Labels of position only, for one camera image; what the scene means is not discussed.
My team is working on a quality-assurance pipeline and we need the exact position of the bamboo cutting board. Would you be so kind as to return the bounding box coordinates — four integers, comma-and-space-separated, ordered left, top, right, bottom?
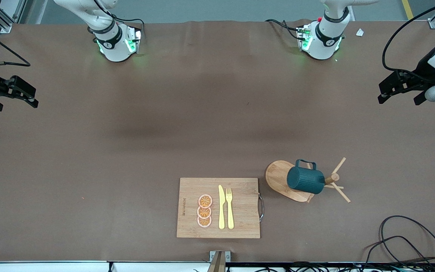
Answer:
176, 178, 265, 239

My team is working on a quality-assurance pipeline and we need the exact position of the dark green ribbed mug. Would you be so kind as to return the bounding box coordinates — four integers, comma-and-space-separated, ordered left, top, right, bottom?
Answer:
287, 159, 325, 195

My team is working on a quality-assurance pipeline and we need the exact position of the brown table cover mat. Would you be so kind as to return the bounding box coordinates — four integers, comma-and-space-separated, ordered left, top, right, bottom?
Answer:
0, 20, 435, 263

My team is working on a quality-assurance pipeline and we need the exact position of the black looped cable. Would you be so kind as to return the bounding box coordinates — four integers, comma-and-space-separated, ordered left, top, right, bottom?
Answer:
379, 215, 435, 265
363, 235, 431, 272

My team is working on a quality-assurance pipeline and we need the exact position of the wooden mug tree stand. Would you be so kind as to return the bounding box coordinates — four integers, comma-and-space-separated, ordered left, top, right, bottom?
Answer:
265, 157, 352, 203

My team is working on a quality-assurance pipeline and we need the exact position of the yellow plastic knife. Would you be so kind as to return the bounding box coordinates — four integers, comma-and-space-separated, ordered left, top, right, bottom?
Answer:
218, 185, 226, 230

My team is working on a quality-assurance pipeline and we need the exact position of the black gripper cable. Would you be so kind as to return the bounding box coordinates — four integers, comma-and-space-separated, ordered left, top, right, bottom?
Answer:
0, 21, 31, 68
382, 0, 435, 82

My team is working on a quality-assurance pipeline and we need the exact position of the yellow plastic fork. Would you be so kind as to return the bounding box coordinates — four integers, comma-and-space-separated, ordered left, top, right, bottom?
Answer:
225, 188, 235, 230

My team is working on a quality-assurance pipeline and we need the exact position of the aluminium profile with bracket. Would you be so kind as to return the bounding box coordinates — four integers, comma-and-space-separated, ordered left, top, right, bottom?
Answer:
209, 250, 231, 272

